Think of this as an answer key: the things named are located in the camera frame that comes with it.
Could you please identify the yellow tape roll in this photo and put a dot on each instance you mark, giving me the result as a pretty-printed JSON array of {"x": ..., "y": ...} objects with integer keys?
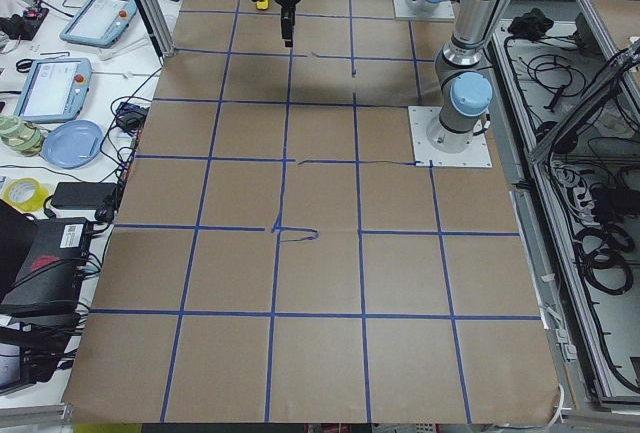
[{"x": 25, "y": 194}]

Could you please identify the brown paper table cover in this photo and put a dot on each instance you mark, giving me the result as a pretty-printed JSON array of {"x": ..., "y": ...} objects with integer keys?
[{"x": 279, "y": 257}]

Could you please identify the teach pendant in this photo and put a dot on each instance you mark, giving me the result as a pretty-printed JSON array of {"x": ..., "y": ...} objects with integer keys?
[
  {"x": 55, "y": 90},
  {"x": 99, "y": 23}
]

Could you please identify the aluminium frame post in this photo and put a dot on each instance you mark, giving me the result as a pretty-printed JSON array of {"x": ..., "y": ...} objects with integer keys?
[{"x": 156, "y": 27}]

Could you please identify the blue plate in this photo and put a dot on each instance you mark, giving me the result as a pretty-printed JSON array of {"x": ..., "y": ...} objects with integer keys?
[{"x": 73, "y": 144}]

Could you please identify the green tape rolls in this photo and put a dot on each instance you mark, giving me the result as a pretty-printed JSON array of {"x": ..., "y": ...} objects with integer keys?
[{"x": 22, "y": 137}]

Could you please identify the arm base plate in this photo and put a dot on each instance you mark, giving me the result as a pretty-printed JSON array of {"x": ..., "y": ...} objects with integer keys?
[
  {"x": 434, "y": 146},
  {"x": 424, "y": 10}
]

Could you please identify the black computer box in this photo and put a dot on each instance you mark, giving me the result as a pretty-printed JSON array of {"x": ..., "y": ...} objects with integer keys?
[{"x": 41, "y": 263}]

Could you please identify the black power adapter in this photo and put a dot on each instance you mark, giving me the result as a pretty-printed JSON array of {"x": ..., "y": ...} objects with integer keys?
[{"x": 82, "y": 195}]

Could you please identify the upper teach pendant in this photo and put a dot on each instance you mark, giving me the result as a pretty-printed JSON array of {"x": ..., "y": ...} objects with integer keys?
[{"x": 99, "y": 23}]

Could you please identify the yellow beetle toy car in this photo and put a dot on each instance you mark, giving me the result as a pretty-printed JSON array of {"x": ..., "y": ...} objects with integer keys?
[{"x": 262, "y": 5}]

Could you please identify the lower teach pendant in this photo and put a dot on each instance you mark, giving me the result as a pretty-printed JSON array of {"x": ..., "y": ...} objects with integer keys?
[{"x": 55, "y": 90}]

